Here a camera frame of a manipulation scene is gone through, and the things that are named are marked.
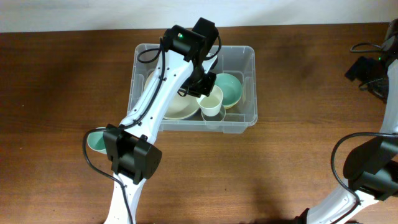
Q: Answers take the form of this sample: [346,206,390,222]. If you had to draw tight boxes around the green bowl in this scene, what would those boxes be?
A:
[215,73,243,110]

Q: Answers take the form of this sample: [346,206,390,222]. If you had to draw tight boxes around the yellow bowl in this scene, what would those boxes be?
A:
[224,100,240,110]

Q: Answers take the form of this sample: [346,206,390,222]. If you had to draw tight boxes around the clear plastic storage container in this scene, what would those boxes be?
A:
[127,44,258,134]

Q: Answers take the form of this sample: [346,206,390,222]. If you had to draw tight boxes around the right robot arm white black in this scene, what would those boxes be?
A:
[294,20,397,224]

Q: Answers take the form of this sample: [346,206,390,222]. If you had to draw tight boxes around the grey cup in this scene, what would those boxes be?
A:
[201,105,226,122]

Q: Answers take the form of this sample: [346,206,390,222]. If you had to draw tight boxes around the cream plate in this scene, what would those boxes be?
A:
[143,70,201,121]

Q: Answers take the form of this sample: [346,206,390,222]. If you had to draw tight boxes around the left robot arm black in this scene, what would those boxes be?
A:
[103,18,221,223]

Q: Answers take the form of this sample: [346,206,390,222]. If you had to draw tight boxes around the green cup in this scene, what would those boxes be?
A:
[87,131,106,154]

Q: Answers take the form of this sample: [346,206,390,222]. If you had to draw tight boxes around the cream cup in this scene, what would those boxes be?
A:
[197,85,223,116]

